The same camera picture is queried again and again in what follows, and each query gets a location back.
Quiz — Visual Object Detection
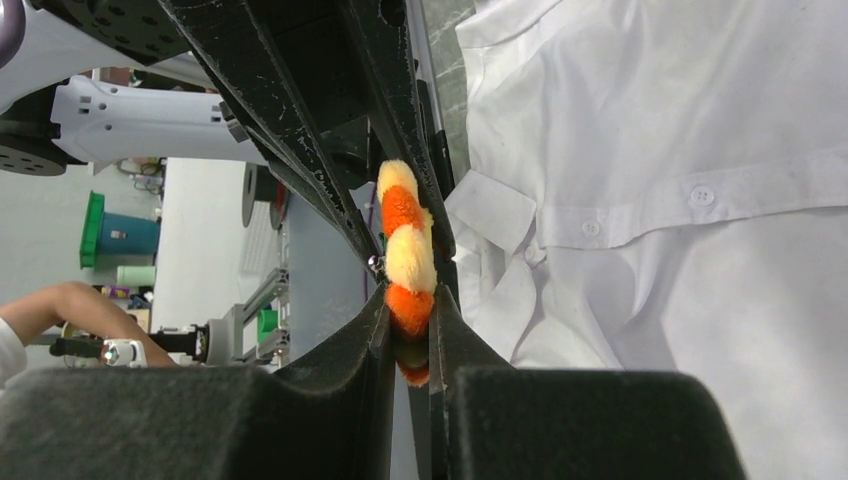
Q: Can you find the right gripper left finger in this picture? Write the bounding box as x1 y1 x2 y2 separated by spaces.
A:
1 287 395 479

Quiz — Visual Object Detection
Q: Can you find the white button shirt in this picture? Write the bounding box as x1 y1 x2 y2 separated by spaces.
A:
446 1 847 479

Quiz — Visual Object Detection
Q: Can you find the green blue bin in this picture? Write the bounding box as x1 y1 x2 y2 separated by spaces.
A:
78 191 161 269

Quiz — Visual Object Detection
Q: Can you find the person hand in background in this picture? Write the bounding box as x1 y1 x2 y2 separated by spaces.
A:
1 281 176 367

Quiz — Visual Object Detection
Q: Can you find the orange yellow flower brooch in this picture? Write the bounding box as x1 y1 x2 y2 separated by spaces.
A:
376 160 437 387

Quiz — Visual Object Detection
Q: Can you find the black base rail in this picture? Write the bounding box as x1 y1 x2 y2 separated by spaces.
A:
416 79 459 302

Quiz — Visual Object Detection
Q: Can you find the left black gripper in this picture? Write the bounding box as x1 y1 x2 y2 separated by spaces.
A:
161 1 456 264

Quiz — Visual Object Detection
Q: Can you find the white sleeved forearm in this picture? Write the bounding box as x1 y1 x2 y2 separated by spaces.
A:
0 319 28 389

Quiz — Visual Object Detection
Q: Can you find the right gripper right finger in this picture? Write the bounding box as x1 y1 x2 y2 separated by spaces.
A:
429 286 745 479

